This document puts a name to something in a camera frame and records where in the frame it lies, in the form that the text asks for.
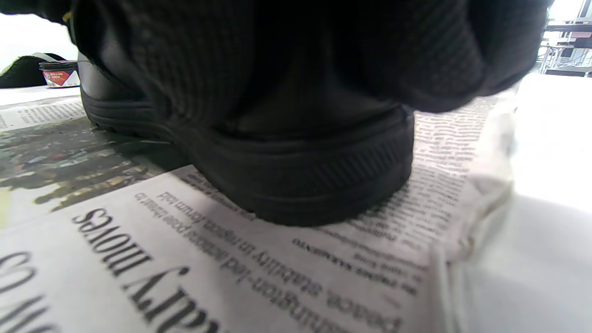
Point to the newspaper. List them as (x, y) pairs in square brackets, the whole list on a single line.
[(138, 259)]

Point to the yellow-knob sponge polish lid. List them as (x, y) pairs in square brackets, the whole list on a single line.
[(67, 16)]

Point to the grey white polishing mitt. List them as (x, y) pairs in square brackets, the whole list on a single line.
[(21, 74)]

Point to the metal rack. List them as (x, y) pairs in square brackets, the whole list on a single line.
[(569, 48)]

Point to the person's left hand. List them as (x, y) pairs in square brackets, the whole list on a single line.
[(32, 8)]

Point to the black leather shoe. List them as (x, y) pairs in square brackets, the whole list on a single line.
[(300, 180)]

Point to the person's right hand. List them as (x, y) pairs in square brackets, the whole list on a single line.
[(347, 46)]

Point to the black shoe polish jar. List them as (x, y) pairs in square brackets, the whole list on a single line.
[(60, 76)]

